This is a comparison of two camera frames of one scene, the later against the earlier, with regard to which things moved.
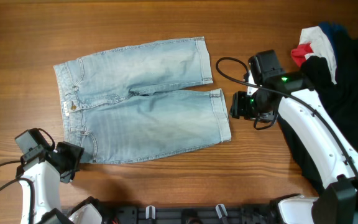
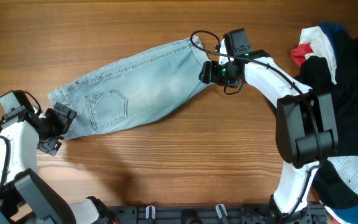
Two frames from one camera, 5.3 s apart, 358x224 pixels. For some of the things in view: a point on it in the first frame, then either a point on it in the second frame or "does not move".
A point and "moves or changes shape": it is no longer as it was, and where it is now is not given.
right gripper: [236, 104] -> [206, 72]
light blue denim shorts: [107, 111] moves or changes shape
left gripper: [71, 161] -> [58, 128]
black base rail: [259, 214] does not move
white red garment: [314, 43] does not move
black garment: [352, 99] does not move
